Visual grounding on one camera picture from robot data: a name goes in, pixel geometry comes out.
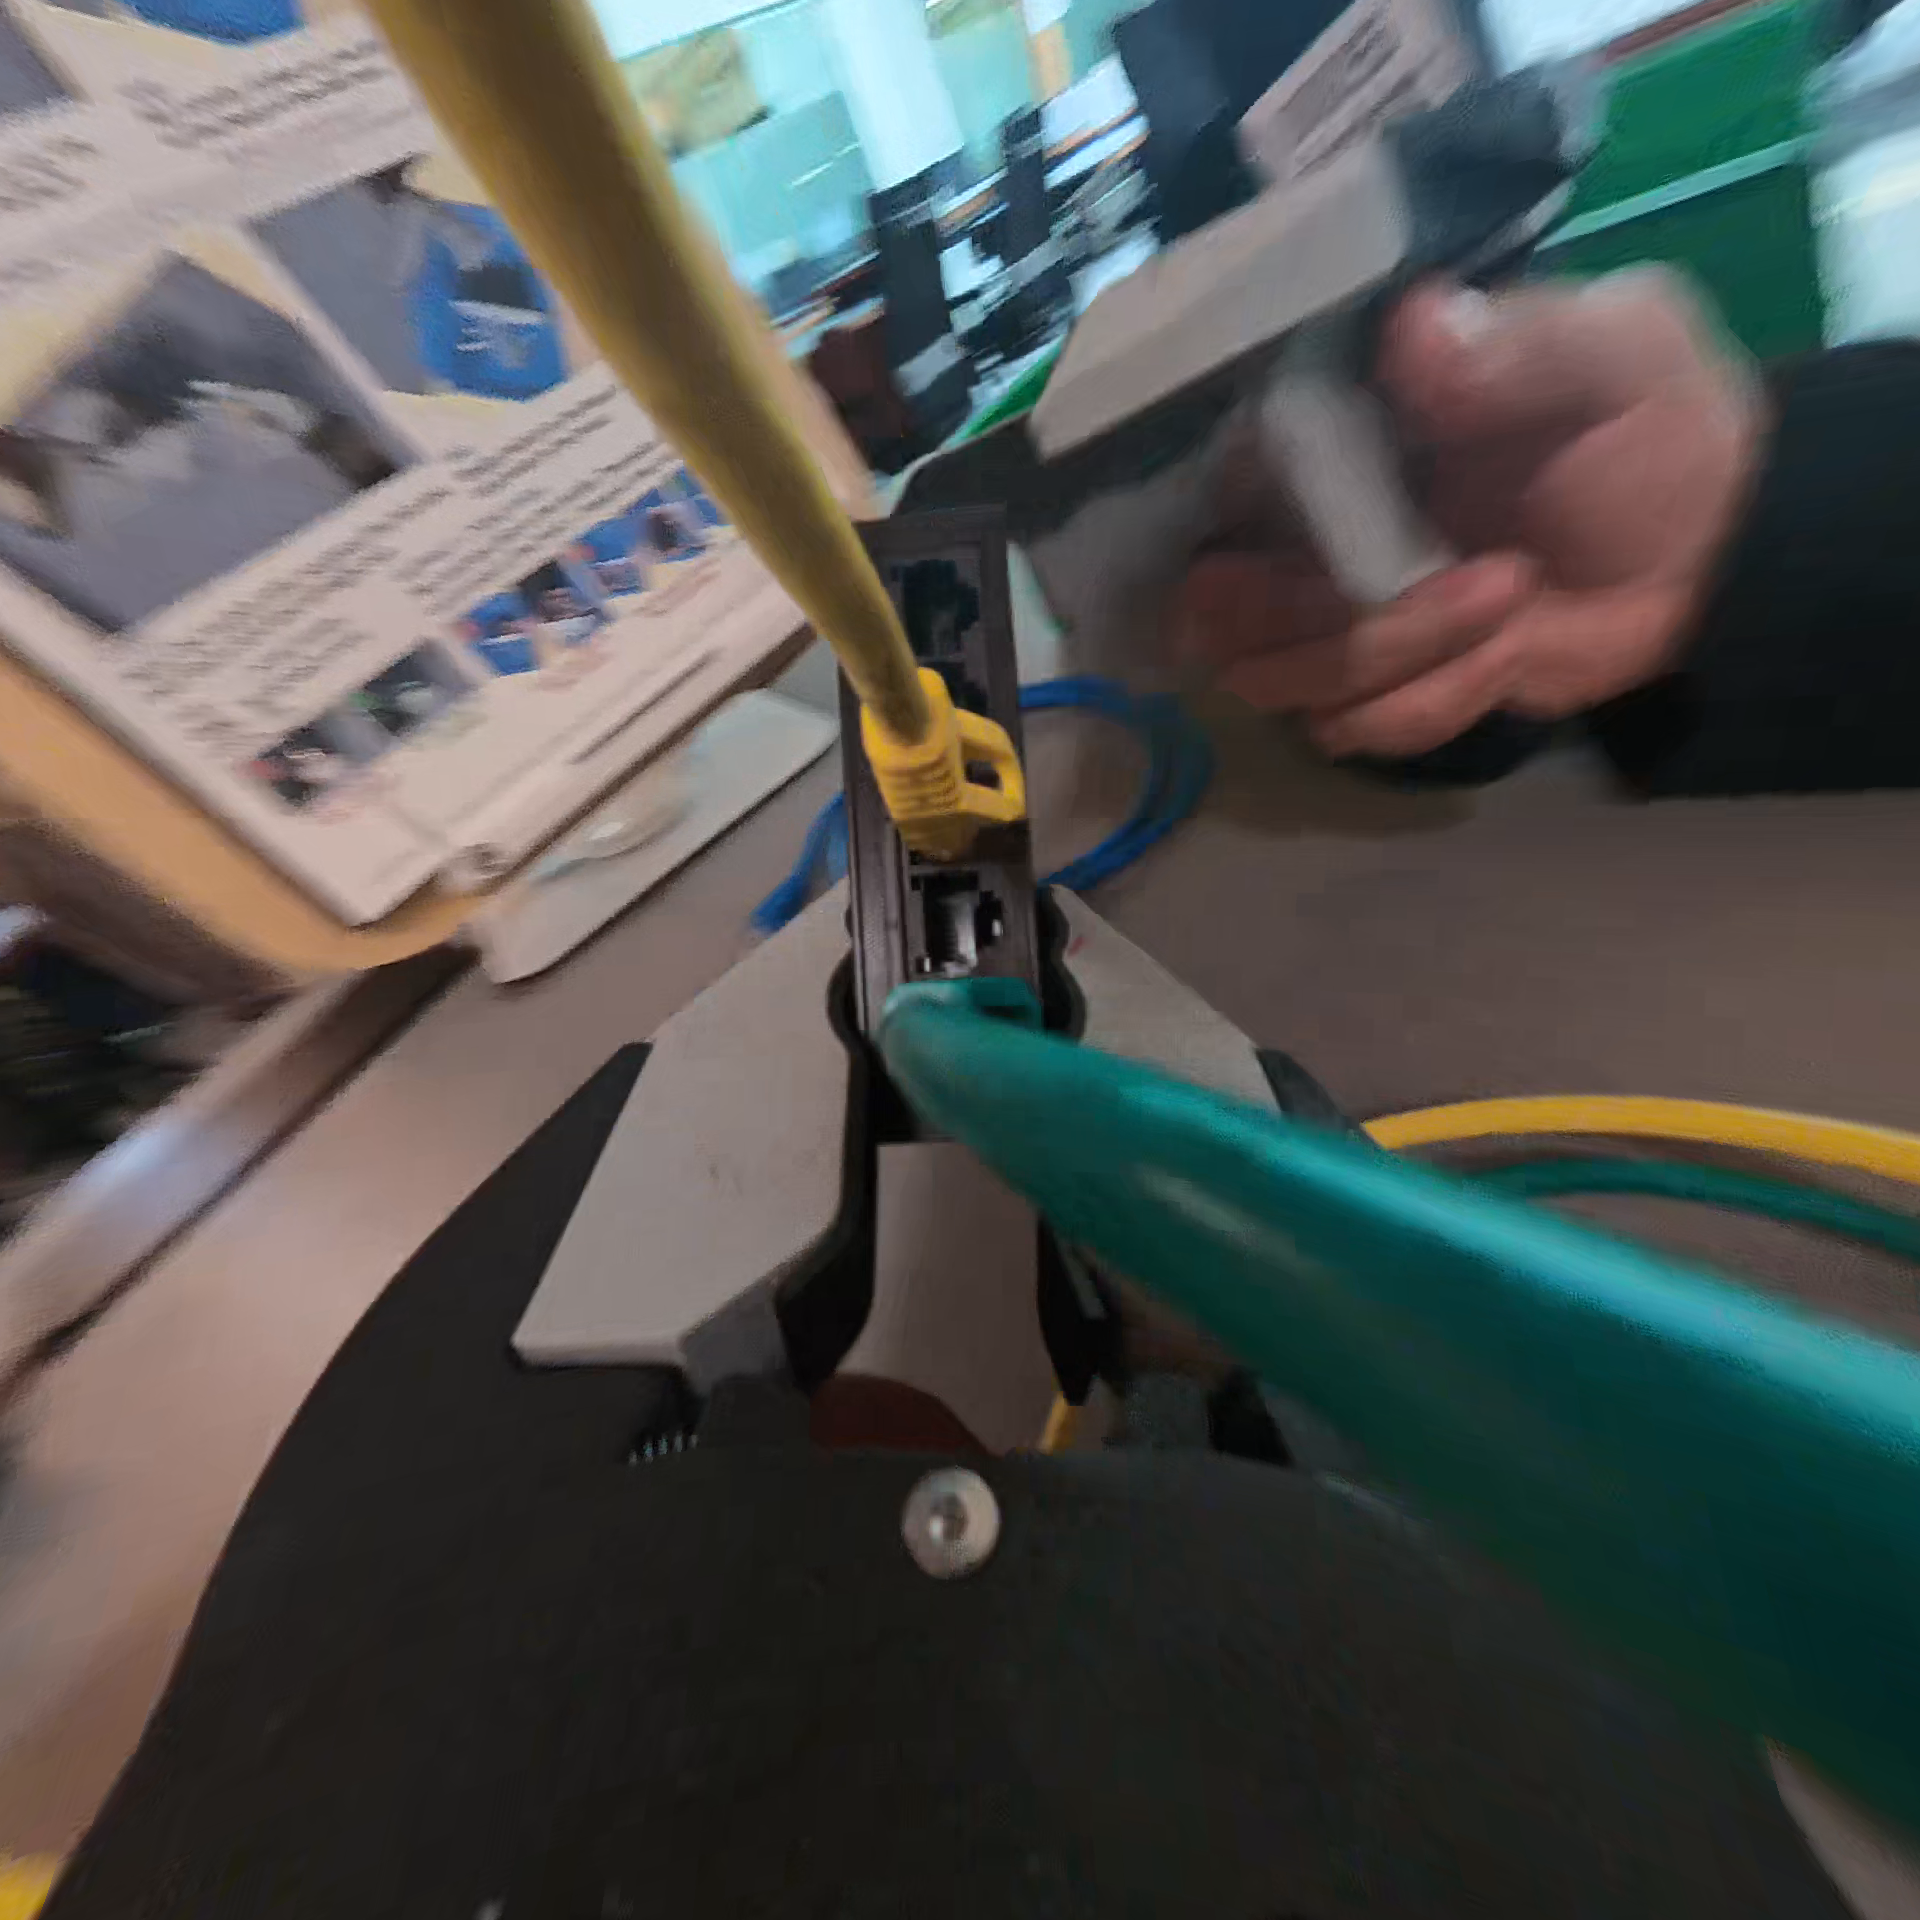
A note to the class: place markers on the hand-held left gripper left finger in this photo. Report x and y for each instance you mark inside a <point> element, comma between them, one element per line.
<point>704,1171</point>

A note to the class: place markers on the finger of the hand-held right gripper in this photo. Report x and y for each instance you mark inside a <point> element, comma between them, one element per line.
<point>1229,300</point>

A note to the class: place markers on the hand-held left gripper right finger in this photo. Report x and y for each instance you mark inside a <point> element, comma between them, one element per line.
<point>1154,1020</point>

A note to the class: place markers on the black ethernet port block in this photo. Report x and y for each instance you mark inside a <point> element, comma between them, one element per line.
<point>878,901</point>

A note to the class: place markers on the person's right forearm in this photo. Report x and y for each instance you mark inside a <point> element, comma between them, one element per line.
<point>1828,571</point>

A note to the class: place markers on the person's right hand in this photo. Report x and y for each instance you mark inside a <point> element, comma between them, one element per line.
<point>1574,452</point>

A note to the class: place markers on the black office chair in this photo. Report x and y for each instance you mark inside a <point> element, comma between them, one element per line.
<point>915,300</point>
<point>1035,226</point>

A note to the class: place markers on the green plastic bin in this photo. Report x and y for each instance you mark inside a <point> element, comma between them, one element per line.
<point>1723,226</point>

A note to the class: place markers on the printed instruction poster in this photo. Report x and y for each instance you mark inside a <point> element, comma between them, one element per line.
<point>299,524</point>

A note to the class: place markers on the grey stand base plate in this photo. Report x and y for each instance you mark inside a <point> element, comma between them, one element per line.
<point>675,810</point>

